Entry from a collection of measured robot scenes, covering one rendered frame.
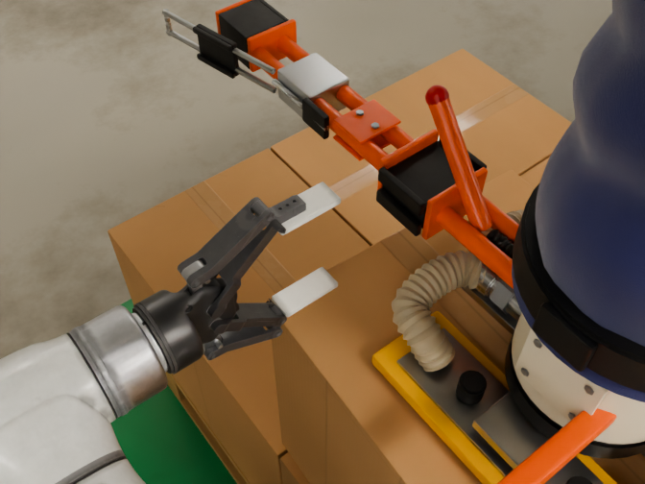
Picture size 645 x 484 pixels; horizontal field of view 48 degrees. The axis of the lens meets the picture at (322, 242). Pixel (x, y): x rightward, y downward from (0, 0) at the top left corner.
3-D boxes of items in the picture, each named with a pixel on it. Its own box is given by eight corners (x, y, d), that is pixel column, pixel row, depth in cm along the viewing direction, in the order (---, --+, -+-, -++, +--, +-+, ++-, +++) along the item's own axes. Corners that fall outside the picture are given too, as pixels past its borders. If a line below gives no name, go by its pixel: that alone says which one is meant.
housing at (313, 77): (350, 106, 93) (352, 77, 89) (308, 128, 90) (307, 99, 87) (318, 78, 96) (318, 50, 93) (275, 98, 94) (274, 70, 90)
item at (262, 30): (297, 52, 99) (297, 20, 95) (252, 73, 96) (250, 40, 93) (262, 23, 103) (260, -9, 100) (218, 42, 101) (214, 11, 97)
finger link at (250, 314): (219, 323, 70) (212, 334, 70) (293, 322, 78) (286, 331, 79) (198, 296, 71) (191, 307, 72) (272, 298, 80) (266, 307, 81)
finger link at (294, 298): (286, 314, 78) (287, 318, 78) (338, 282, 80) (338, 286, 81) (271, 296, 79) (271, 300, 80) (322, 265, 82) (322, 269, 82)
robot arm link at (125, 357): (83, 365, 71) (137, 334, 74) (126, 435, 67) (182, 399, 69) (58, 313, 64) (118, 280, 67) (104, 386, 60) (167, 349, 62)
